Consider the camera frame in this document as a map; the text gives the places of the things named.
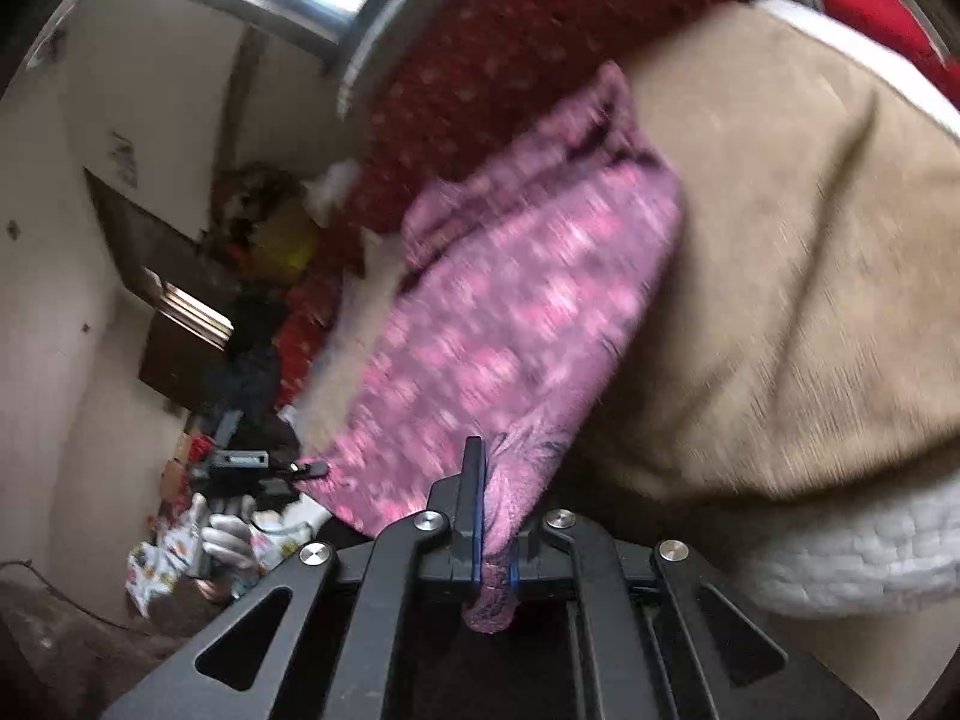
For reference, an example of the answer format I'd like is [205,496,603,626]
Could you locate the purple floral cloth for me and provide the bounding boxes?
[308,64,682,634]

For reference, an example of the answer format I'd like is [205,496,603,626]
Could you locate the doll with blonde hair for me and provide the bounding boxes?
[199,160,363,288]

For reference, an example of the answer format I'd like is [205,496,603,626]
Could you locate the red patterned pillow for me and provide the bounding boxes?
[274,0,729,406]

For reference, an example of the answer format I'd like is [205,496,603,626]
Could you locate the red cloth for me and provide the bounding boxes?
[822,0,960,106]

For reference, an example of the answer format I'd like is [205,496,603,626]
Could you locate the beige bed sheet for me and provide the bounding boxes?
[288,0,960,720]

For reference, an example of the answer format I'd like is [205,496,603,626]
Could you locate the white quilted blanket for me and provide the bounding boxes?
[731,468,958,619]

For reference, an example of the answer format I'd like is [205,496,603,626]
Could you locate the white gloved left hand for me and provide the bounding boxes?
[187,493,256,580]

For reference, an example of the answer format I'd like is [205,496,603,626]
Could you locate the dark wooden cabinet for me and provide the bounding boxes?
[83,171,238,411]

